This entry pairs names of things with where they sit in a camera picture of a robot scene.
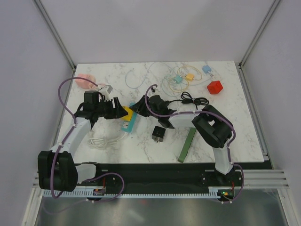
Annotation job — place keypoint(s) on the teal power strip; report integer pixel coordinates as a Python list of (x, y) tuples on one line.
[(128, 125)]

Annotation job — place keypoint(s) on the white adapter plug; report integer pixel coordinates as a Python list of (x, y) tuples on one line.
[(215, 77)]

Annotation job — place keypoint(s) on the yellow cube power socket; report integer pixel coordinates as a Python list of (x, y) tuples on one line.
[(129, 114)]

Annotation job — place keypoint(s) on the teal charger plug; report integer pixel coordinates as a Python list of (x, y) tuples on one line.
[(177, 79)]

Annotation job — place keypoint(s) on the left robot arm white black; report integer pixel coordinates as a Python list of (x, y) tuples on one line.
[(56, 168)]

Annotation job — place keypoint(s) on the pink cube power socket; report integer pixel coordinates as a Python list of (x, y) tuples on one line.
[(85, 81)]

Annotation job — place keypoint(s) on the red cube power socket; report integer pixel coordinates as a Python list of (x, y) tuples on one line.
[(214, 87)]

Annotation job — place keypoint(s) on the green power strip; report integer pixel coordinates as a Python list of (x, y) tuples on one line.
[(187, 144)]

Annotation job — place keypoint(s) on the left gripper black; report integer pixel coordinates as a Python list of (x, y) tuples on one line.
[(117, 112)]

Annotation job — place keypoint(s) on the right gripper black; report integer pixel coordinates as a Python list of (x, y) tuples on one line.
[(139, 107)]

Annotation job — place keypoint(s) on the white slotted cable duct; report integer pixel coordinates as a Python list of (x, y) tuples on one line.
[(105, 193)]

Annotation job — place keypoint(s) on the black cube power socket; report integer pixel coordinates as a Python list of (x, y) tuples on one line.
[(158, 134)]

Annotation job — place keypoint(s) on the blue charger plug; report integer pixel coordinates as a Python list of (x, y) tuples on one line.
[(207, 69)]

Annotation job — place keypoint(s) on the yellow charger plug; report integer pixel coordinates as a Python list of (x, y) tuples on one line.
[(189, 77)]

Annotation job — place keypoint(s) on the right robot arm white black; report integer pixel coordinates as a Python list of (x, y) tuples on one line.
[(217, 131)]

